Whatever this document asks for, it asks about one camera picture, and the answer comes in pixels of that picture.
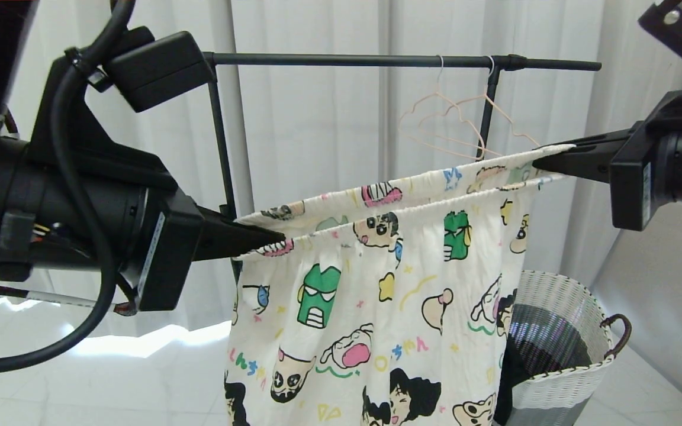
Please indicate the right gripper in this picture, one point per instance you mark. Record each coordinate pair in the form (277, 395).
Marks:
(637, 183)

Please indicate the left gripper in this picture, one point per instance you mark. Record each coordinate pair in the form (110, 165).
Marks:
(80, 219)

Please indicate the pink clothes hanger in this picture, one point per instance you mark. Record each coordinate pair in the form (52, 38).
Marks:
(439, 93)
(491, 77)

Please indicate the black garment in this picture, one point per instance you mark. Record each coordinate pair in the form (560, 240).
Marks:
(512, 378)

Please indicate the cream printed garment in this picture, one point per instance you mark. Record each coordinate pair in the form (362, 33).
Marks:
(376, 284)

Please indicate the white laundry basket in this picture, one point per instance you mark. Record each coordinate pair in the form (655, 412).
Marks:
(560, 390)

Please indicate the black clothes rack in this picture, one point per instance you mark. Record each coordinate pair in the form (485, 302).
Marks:
(347, 60)

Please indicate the white curtain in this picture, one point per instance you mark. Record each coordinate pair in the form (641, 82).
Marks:
(317, 148)

